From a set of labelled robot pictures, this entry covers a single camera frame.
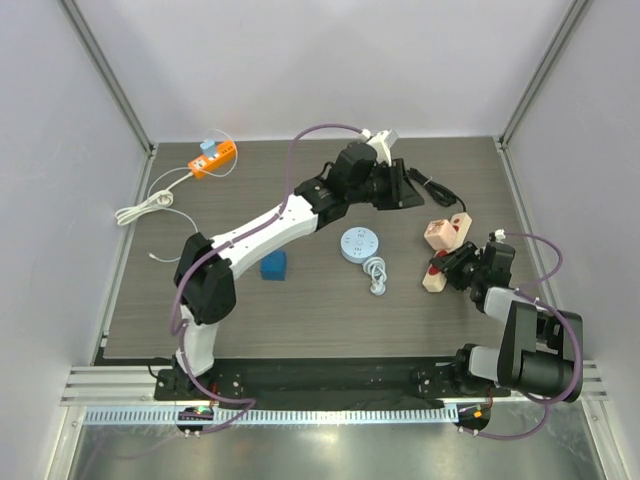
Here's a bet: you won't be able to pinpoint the blue cube socket adapter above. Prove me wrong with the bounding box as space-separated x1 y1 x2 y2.
259 250 288 281

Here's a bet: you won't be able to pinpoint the orange power strip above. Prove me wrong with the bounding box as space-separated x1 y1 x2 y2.
188 140 237 179

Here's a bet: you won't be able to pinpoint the light blue round power socket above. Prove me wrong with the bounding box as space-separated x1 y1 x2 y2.
340 227 387 296

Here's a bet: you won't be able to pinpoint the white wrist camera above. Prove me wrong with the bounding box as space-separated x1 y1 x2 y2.
358 129 399 165
489 229 507 243

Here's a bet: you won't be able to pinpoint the white slotted cable duct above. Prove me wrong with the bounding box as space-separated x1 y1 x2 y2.
83 404 458 427

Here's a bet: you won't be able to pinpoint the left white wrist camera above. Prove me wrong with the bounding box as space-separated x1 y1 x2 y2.
358 129 399 165

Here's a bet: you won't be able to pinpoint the white power strip cord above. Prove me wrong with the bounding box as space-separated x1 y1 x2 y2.
115 167 193 228

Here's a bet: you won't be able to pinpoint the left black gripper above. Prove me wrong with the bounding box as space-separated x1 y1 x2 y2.
348 160 425 212

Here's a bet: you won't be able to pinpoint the light blue charger plug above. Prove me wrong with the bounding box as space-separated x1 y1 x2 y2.
200 139 218 158

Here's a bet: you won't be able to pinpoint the beige cube socket adapter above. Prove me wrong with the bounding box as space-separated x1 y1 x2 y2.
423 219 457 250

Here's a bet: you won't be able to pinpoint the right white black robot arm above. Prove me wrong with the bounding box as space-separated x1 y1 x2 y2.
431 241 583 403

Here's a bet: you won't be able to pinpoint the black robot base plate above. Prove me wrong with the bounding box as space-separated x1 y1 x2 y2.
152 357 511 409

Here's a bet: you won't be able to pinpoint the beige power strip red sockets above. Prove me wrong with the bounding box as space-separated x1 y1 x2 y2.
422 212 472 293

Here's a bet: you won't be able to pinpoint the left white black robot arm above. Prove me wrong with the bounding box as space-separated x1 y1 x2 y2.
171 142 424 400

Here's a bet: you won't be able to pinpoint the thin white charging cable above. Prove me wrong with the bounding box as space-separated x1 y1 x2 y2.
149 128 240 263

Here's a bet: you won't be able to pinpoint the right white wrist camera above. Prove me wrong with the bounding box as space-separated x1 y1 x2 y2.
489 229 507 243

